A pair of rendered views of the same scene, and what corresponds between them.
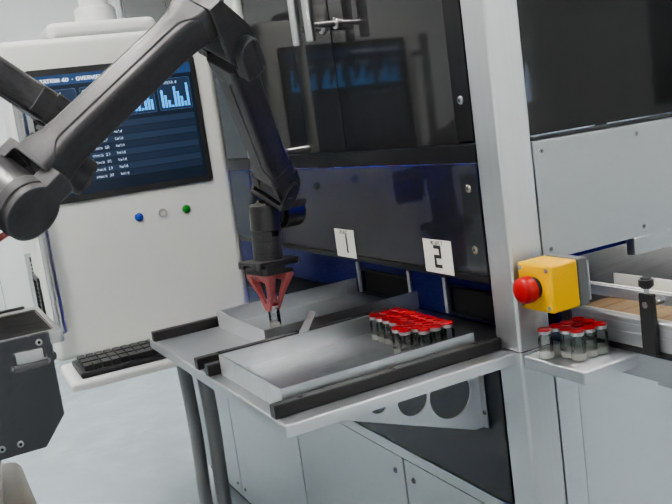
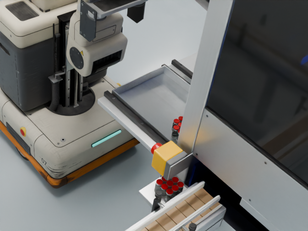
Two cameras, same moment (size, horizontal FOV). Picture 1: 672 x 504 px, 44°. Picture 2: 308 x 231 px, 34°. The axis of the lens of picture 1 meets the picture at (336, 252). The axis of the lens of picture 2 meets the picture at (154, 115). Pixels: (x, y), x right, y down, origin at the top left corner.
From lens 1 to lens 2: 1.66 m
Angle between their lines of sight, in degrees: 68
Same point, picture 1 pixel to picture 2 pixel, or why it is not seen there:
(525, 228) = (187, 134)
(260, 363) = (174, 81)
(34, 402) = (89, 27)
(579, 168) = (224, 142)
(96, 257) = not seen: outside the picture
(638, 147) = (263, 169)
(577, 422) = not seen: hidden behind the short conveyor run
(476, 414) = not seen: hidden behind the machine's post
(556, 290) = (154, 160)
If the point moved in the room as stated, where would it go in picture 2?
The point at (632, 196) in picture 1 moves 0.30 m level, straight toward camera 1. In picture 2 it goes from (249, 183) to (138, 166)
